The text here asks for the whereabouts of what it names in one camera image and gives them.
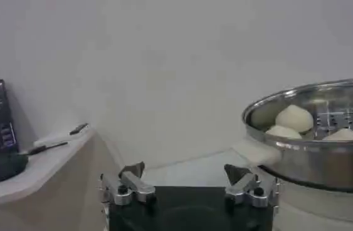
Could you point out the white side table with mouse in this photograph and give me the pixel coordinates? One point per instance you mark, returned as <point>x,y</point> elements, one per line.
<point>47,188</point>

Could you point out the white steamed bun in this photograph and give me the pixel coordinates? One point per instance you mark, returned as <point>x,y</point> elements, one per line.
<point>284,133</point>
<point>347,135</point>
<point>294,118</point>

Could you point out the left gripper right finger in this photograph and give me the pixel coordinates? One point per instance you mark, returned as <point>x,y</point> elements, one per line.
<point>248,191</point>

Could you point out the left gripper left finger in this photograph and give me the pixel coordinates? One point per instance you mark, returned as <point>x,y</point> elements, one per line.
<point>132,188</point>

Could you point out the small flat phone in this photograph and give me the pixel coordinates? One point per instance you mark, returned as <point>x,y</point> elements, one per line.
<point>79,128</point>

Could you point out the black computer mouse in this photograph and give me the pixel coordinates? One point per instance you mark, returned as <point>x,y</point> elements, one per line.
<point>9,166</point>

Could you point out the perforated steel steamer basket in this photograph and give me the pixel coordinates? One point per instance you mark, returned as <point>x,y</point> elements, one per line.
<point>320,163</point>

